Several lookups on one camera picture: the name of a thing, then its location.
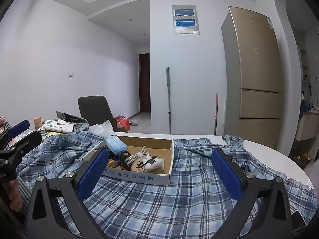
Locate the dark brown door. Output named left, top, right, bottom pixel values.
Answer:
left=138, top=53, right=151, bottom=113

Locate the blue tissue pack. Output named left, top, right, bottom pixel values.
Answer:
left=104, top=135, right=128, bottom=156

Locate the red plastic bag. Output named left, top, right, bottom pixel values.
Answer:
left=114, top=116, right=131, bottom=132

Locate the yellow black small box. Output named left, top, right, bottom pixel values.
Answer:
left=107, top=158, right=121, bottom=168

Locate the white usb cable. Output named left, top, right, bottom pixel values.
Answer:
left=124, top=145, right=149, bottom=166

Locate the black cable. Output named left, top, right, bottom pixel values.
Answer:
left=119, top=150, right=133, bottom=167

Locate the grey electrical panel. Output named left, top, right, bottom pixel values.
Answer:
left=172, top=4, right=200, bottom=35

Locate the white plush charger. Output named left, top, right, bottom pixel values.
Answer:
left=144, top=155, right=157, bottom=172

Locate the white medicine box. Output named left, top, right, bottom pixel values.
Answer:
left=43, top=120, right=74, bottom=133

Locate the blue plaid shirt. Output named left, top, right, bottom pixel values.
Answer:
left=17, top=124, right=318, bottom=238

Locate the beige bathroom cabinet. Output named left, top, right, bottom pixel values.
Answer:
left=295, top=113, right=318, bottom=141

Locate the open cardboard box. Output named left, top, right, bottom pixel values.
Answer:
left=102, top=134, right=174, bottom=186

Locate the black office chair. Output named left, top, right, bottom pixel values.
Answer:
left=77, top=96, right=126, bottom=132

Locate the clear plastic bag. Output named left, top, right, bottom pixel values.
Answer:
left=89, top=120, right=115, bottom=137

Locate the person's left hand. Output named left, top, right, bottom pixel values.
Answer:
left=1, top=178, right=23, bottom=212

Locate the gold refrigerator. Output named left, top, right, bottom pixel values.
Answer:
left=221, top=7, right=284, bottom=148

